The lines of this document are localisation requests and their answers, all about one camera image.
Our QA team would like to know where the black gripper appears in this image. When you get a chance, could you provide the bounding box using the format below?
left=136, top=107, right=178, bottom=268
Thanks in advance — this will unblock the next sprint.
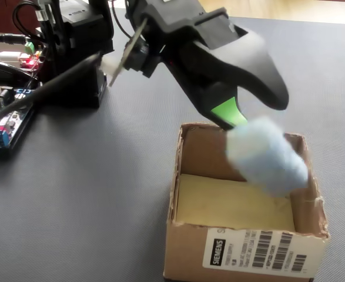
left=126, top=0, right=289, bottom=132

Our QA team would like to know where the light blue yarn-wrapped block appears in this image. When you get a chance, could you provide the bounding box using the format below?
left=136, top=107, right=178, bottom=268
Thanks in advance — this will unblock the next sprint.
left=225, top=116, right=310, bottom=197

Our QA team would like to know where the open cardboard box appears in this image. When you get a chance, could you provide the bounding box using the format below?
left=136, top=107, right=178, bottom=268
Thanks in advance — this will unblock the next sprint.
left=163, top=122, right=331, bottom=282

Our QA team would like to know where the yellow paper sheet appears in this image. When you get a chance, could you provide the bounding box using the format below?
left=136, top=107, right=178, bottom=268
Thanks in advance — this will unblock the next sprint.
left=175, top=173, right=296, bottom=231

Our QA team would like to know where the black textured table mat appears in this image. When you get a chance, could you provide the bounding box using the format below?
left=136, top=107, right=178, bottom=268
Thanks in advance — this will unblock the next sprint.
left=0, top=7, right=345, bottom=282

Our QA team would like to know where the small red-lit circuit board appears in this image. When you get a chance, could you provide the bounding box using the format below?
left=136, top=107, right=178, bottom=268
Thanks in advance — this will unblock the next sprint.
left=18, top=51, right=42, bottom=70

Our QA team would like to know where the black curved band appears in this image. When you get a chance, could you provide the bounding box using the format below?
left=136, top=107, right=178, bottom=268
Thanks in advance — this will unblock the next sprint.
left=0, top=58, right=34, bottom=86

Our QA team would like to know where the controller board in black tray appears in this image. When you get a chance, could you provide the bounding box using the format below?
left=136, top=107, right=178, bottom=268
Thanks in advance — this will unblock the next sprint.
left=0, top=85, right=41, bottom=153

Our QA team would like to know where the camera circuit board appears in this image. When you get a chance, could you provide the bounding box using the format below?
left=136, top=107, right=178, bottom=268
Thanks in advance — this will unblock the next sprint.
left=109, top=17, right=161, bottom=88

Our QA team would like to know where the thick black camera cable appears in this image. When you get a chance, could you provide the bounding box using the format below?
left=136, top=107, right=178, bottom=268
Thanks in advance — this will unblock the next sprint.
left=0, top=52, right=119, bottom=129

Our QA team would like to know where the white USB cable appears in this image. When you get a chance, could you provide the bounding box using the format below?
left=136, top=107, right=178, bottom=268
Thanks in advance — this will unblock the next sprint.
left=0, top=51, right=23, bottom=61

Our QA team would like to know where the black barrel power cable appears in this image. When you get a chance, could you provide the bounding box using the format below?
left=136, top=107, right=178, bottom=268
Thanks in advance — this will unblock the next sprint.
left=0, top=33, right=28, bottom=45

